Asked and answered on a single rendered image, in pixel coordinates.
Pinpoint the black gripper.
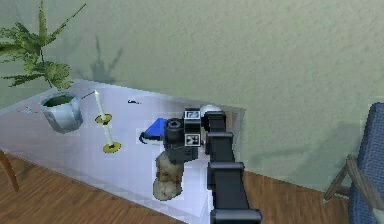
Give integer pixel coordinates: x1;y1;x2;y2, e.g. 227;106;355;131
138;117;200;165

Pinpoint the beige stone head bust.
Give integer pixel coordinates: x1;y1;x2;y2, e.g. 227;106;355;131
152;151;185;202

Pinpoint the blue flat book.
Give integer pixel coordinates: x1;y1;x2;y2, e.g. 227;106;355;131
145;117;168;142

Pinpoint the white candle gold holder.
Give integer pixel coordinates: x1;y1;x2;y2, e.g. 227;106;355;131
93;89;113;125
102;123;122;155

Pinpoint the pale white table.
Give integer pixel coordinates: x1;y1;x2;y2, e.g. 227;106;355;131
0;78;247;224

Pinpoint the white round object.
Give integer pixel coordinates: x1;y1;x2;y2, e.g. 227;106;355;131
199;104;223;116

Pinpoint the green plant grey pot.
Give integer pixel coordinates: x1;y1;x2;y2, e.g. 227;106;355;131
0;0;87;135

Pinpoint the blue armchair wooden frame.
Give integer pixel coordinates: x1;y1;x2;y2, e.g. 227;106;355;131
323;101;384;224

